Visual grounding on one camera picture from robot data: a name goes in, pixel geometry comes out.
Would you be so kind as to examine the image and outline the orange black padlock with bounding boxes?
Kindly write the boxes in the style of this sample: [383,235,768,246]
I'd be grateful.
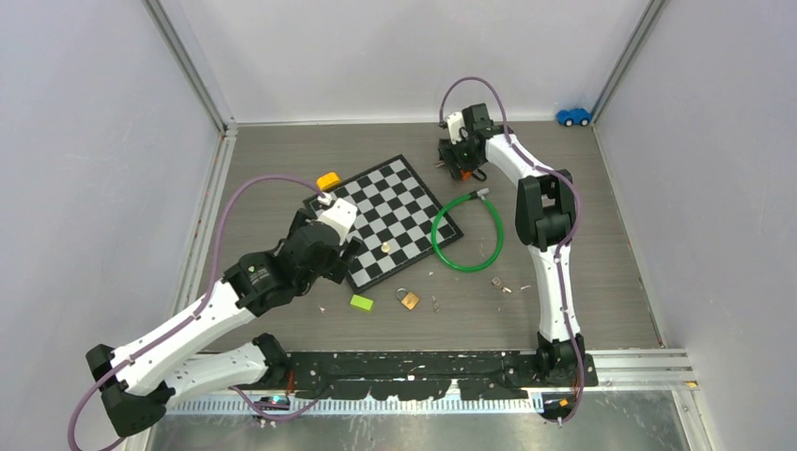
[461,169,487,182]

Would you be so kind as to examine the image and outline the green cable lock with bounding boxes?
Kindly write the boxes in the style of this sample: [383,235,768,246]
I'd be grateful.
[430,188,505,273]

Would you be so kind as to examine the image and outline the brass padlock with steel shackle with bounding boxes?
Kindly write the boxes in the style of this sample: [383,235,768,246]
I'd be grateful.
[396,288,421,311]

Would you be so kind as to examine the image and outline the silver cable lock keys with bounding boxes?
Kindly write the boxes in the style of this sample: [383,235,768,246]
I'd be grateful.
[492,277,512,293]

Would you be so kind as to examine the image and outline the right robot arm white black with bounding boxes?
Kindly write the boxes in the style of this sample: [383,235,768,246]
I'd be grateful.
[438,103,586,386]

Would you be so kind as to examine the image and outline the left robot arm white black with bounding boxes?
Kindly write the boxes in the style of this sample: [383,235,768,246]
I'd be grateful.
[86,199,362,438]

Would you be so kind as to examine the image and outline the lime green block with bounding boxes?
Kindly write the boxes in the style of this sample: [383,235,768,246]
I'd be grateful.
[350,295,374,312]

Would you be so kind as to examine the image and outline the black white chessboard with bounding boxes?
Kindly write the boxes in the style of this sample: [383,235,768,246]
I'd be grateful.
[330,154,443,294]

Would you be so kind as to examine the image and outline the yellow toy block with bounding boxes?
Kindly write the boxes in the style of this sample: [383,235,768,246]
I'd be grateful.
[316,172,342,193]

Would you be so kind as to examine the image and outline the blue toy car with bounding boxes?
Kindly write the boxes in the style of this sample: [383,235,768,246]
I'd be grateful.
[555,108,592,127]

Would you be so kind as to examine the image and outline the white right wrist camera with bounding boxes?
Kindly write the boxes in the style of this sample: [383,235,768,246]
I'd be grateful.
[443,111,468,146]

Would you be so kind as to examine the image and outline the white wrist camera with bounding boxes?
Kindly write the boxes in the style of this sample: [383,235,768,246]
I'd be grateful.
[317,193,358,245]
[443,111,468,146]

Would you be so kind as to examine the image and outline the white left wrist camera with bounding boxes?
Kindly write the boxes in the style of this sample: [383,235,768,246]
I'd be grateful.
[317,193,358,245]

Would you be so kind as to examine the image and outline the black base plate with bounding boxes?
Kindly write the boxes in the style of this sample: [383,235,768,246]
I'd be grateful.
[228,350,593,403]

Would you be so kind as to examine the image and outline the aluminium frame rail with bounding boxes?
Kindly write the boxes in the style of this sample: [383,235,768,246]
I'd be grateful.
[163,345,697,417]

